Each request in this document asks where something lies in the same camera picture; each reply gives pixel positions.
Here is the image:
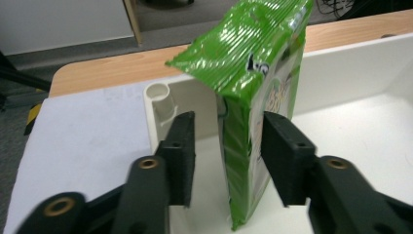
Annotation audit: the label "white table mat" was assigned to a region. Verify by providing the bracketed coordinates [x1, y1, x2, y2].
[3, 79, 183, 234]

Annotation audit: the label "black hanging cables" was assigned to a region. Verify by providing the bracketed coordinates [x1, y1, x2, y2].
[316, 0, 413, 20]

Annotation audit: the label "green snack packet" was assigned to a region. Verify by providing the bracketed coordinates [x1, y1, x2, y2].
[165, 0, 315, 232]

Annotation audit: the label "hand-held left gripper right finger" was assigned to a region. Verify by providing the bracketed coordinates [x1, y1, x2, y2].
[260, 110, 388, 234]

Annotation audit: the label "white cabinet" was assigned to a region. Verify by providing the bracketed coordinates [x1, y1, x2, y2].
[0, 0, 135, 57]

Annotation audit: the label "black metal stand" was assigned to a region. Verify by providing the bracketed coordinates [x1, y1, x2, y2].
[0, 52, 53, 94]

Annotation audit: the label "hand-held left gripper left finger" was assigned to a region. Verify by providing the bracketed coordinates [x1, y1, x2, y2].
[111, 110, 197, 234]

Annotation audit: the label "yellow black tape strip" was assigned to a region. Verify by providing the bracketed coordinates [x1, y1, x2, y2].
[23, 101, 43, 136]

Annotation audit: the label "white plastic tray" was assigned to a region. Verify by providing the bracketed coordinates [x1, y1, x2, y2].
[143, 32, 413, 234]

